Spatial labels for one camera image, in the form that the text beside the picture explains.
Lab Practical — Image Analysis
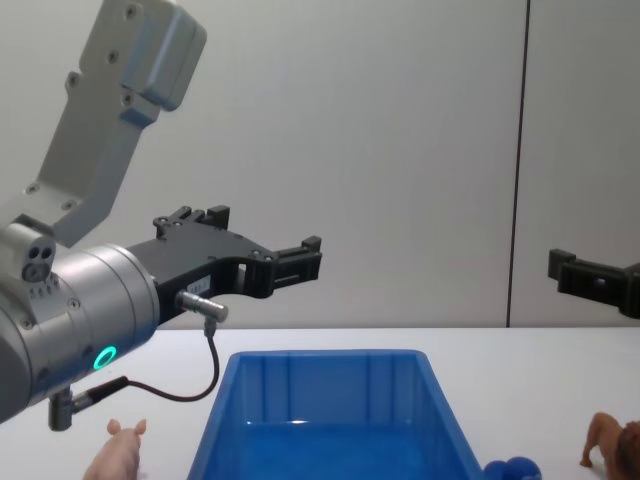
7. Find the small blue toy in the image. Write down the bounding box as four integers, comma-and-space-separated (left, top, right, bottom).
483, 454, 543, 480

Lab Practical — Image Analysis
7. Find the pink toy pig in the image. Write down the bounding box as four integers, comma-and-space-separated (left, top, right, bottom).
82, 417, 149, 480

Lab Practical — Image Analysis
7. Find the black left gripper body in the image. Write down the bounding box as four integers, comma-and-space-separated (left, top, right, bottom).
124, 225, 275, 327

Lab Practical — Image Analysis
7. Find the blue plastic bin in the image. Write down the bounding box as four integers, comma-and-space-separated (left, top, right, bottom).
185, 348, 486, 480

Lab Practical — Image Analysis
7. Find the brown toy lion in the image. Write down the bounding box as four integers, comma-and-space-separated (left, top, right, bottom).
579, 411, 640, 480

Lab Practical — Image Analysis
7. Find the thin dark gripper cable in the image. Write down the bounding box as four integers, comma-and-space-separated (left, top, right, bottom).
48, 290, 230, 432

